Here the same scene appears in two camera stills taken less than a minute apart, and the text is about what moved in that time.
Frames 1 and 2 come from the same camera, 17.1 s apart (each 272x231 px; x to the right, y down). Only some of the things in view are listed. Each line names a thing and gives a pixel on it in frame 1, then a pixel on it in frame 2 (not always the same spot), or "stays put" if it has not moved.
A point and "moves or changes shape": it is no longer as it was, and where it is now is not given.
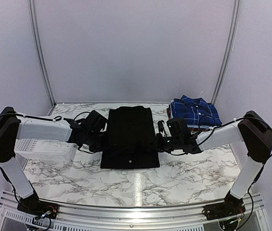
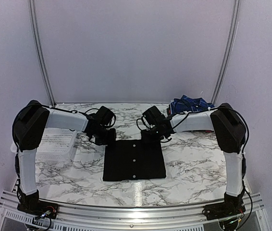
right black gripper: [159, 144] -> [161, 138]
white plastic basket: [35, 149] stays put
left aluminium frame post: [38, 47] stays put
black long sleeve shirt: [131, 142] moves or changes shape
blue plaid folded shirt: [195, 111] stays put
